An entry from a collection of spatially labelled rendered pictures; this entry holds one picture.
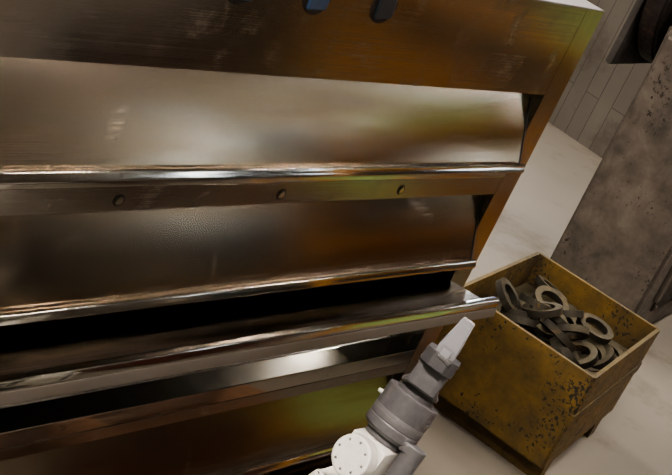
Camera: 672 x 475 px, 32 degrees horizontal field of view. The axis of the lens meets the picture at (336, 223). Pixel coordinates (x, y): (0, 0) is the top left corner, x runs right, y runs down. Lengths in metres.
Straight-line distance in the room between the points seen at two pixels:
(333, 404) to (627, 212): 3.87
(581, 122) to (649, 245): 3.69
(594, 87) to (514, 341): 5.41
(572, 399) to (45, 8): 3.46
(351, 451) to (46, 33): 0.74
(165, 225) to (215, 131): 0.20
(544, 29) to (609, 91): 7.40
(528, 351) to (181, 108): 3.08
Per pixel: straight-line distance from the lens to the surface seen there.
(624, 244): 6.50
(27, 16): 1.64
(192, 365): 2.04
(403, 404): 1.74
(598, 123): 9.93
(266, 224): 2.21
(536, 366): 4.78
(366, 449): 1.73
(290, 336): 2.19
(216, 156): 1.96
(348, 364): 2.70
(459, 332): 1.72
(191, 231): 2.08
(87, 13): 1.69
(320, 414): 2.77
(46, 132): 1.75
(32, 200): 1.82
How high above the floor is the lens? 2.49
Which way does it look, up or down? 23 degrees down
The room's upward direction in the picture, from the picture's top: 24 degrees clockwise
